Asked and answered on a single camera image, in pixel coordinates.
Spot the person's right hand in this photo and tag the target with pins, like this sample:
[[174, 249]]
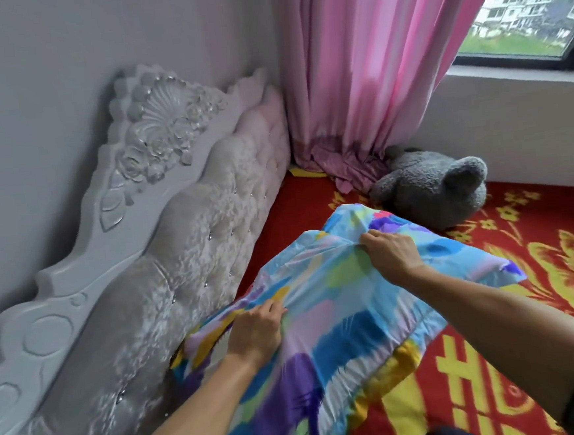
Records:
[[394, 258]]

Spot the person's left hand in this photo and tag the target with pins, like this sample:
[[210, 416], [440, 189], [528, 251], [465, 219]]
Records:
[[256, 333]]

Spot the colourful patterned pillow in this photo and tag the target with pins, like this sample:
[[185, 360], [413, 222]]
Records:
[[344, 319]]

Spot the white tufted bed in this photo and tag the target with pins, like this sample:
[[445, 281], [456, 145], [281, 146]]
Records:
[[171, 263]]

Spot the person's left forearm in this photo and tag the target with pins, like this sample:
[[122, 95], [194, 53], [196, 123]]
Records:
[[199, 420]]

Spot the person's right forearm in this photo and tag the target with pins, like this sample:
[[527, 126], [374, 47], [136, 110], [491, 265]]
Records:
[[499, 327]]

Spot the grey plush toy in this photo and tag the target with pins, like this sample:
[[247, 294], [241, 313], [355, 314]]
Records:
[[423, 189]]

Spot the red floral blanket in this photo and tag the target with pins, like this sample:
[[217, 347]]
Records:
[[554, 213]]

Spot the pink curtain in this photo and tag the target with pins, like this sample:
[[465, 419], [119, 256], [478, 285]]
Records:
[[364, 60]]

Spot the black framed window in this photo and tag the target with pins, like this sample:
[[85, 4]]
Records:
[[523, 8]]

